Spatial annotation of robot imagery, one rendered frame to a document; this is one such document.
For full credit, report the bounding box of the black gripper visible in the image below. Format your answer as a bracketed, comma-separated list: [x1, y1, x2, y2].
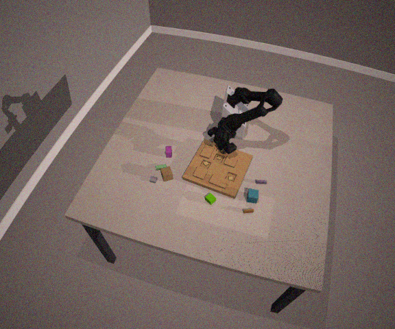
[208, 127, 237, 154]

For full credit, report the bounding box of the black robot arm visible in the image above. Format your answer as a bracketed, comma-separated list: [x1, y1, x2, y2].
[213, 87, 283, 145]

